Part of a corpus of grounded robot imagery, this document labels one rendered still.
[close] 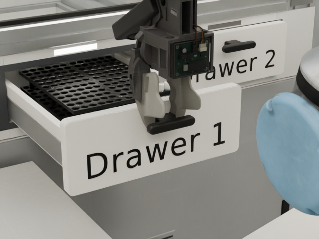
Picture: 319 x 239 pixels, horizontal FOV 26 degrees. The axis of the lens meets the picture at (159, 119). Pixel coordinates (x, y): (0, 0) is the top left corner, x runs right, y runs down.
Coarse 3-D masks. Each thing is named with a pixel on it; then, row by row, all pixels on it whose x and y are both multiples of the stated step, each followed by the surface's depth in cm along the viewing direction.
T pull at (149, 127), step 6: (168, 114) 97; (156, 120) 96; (162, 120) 95; (168, 120) 95; (174, 120) 95; (180, 120) 95; (186, 120) 96; (192, 120) 96; (150, 126) 93; (156, 126) 93; (162, 126) 94; (168, 126) 94; (174, 126) 95; (180, 126) 95; (186, 126) 96; (150, 132) 93; (156, 132) 94; (162, 132) 94
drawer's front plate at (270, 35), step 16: (224, 32) 132; (240, 32) 134; (256, 32) 136; (272, 32) 138; (256, 48) 137; (272, 48) 139; (224, 64) 134; (240, 64) 136; (256, 64) 139; (192, 80) 131; (208, 80) 133; (224, 80) 135; (240, 80) 138
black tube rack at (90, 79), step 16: (64, 64) 122; (80, 64) 122; (96, 64) 122; (112, 64) 122; (32, 80) 114; (48, 80) 114; (64, 80) 115; (80, 80) 115; (96, 80) 114; (112, 80) 115; (128, 80) 115; (32, 96) 115; (48, 96) 115; (64, 96) 107; (80, 96) 107; (96, 96) 107; (112, 96) 108; (64, 112) 109
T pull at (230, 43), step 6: (228, 42) 131; (234, 42) 131; (240, 42) 131; (246, 42) 131; (252, 42) 131; (222, 48) 129; (228, 48) 129; (234, 48) 129; (240, 48) 130; (246, 48) 131
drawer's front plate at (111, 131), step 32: (224, 96) 103; (64, 128) 90; (96, 128) 93; (128, 128) 95; (192, 128) 101; (224, 128) 105; (64, 160) 93; (96, 160) 94; (160, 160) 100; (192, 160) 103
